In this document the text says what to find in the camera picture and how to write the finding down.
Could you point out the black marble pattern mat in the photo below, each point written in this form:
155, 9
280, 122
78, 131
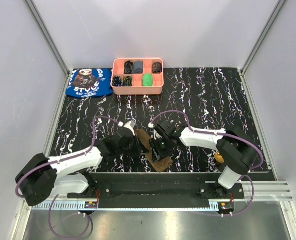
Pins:
211, 98

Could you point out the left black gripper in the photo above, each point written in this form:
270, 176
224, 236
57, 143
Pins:
133, 138

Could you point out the aluminium frame post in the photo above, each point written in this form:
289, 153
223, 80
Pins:
264, 33
46, 35

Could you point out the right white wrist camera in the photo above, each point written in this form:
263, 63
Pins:
157, 130

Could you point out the gold spoon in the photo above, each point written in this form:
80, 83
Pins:
218, 158

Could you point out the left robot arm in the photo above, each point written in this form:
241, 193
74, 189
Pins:
37, 179

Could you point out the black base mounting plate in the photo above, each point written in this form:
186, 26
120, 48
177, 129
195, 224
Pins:
138, 191

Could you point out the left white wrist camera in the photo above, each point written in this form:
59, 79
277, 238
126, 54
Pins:
129, 125

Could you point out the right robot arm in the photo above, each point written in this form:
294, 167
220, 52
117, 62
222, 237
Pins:
233, 150

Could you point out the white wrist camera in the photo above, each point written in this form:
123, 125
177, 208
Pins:
129, 125
157, 130

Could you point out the pink compartment tray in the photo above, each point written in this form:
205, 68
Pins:
137, 88

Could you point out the grey rolled sock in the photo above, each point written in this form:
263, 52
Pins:
138, 67

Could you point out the left aluminium frame post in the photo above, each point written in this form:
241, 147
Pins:
46, 35

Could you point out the right aluminium frame post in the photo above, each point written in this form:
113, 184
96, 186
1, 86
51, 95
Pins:
264, 33

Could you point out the black blue rolled sock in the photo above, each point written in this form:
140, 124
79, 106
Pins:
117, 81

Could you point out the blue printed t-shirt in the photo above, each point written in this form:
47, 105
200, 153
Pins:
87, 83

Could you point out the dark patterned rolled sock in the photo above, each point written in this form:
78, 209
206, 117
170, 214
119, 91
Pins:
156, 68

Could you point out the green rolled sock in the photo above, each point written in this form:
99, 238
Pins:
147, 80

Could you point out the brown cloth napkin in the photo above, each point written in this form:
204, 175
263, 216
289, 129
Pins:
158, 166

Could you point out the black yellow rolled sock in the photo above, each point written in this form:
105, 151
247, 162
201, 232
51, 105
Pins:
128, 67

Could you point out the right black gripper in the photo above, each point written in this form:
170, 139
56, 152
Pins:
157, 153

